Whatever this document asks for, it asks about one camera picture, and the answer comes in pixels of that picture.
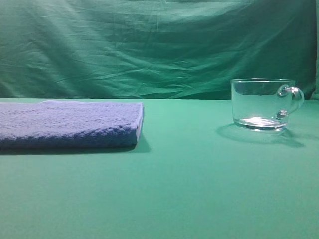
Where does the folded blue towel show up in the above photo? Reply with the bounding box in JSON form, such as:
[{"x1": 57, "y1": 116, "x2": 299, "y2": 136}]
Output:
[{"x1": 0, "y1": 100, "x2": 144, "y2": 149}]

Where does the green backdrop cloth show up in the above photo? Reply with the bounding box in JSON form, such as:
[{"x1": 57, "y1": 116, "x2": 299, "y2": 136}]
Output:
[{"x1": 0, "y1": 0, "x2": 319, "y2": 100}]

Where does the transparent glass cup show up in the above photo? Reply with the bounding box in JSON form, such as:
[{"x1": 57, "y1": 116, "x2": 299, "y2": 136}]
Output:
[{"x1": 230, "y1": 78, "x2": 305, "y2": 131}]

